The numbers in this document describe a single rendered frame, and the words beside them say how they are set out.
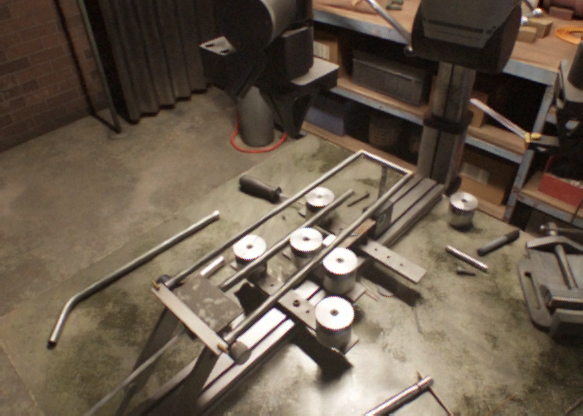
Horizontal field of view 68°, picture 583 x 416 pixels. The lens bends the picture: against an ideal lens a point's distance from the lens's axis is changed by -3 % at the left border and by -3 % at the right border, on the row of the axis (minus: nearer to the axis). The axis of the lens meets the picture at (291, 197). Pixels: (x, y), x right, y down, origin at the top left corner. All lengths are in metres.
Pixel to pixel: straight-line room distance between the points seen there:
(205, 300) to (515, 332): 0.46
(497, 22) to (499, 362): 0.68
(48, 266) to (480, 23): 1.96
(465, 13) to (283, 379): 0.81
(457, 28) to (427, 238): 0.47
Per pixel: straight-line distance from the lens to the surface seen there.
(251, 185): 0.92
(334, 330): 0.60
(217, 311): 0.52
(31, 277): 2.28
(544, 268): 0.85
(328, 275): 0.66
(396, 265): 0.73
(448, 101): 1.19
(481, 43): 1.07
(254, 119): 2.61
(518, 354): 0.74
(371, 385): 0.66
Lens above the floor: 1.46
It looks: 39 degrees down
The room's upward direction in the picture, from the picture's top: 2 degrees counter-clockwise
